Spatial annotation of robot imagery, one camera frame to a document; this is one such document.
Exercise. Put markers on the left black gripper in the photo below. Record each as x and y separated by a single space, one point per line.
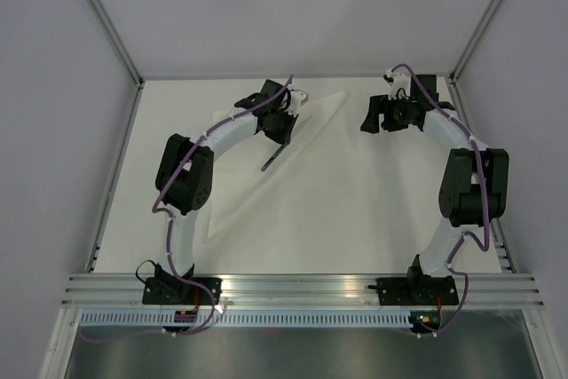
286 136

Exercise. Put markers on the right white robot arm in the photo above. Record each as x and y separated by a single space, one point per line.
474 186

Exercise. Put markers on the left aluminium frame post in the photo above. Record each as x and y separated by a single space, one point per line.
115 40

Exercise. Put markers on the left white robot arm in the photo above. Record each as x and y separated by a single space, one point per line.
185 175

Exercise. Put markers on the right aluminium frame post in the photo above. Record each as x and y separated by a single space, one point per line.
480 29

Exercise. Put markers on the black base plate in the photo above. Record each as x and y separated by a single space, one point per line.
428 291
171 291

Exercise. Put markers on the aluminium frame post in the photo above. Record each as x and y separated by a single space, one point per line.
115 40
480 29

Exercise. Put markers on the white cloth napkin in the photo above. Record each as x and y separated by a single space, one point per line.
238 182

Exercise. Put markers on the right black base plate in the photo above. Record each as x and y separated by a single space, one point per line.
428 291

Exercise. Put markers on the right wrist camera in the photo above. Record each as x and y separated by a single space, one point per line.
400 84

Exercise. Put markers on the white slotted cable duct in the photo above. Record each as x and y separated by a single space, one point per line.
247 318

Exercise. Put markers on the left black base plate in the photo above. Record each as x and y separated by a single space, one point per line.
171 291

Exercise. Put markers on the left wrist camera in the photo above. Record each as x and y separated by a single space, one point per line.
298 99

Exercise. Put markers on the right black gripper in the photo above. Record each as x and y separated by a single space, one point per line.
379 105

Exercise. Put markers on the aluminium mounting rail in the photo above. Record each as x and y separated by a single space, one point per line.
485 291

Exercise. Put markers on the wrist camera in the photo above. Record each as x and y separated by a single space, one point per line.
400 84
298 99

